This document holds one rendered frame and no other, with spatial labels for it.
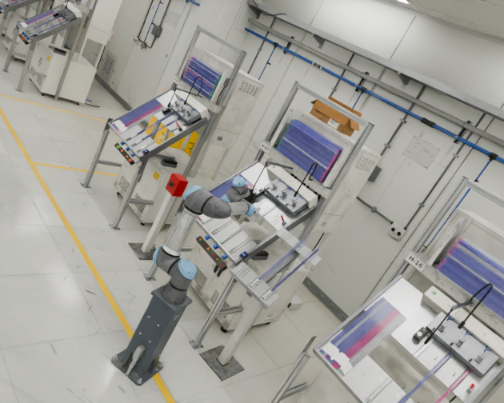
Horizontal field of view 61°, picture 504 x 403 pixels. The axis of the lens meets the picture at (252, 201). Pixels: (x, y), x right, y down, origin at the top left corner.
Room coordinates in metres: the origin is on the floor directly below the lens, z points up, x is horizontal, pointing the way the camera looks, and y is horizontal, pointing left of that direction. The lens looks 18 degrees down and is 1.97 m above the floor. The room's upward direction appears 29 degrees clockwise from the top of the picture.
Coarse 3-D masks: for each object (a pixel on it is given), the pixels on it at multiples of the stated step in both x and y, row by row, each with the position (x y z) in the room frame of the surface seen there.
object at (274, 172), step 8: (272, 168) 3.20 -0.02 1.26; (280, 168) 3.20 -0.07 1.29; (272, 176) 3.20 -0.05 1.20; (280, 176) 3.13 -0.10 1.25; (288, 176) 3.13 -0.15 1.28; (288, 184) 3.06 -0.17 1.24; (296, 184) 3.06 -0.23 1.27; (304, 192) 2.99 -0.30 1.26; (312, 192) 2.99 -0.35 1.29; (312, 200) 2.93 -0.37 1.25
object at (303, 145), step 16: (288, 128) 3.24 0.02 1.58; (304, 128) 3.16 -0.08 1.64; (288, 144) 3.20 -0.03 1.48; (304, 144) 3.12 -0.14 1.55; (320, 144) 3.04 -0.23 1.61; (336, 144) 3.09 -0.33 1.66; (304, 160) 3.07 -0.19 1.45; (320, 160) 3.00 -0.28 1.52; (336, 160) 2.99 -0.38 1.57; (320, 176) 2.95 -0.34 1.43
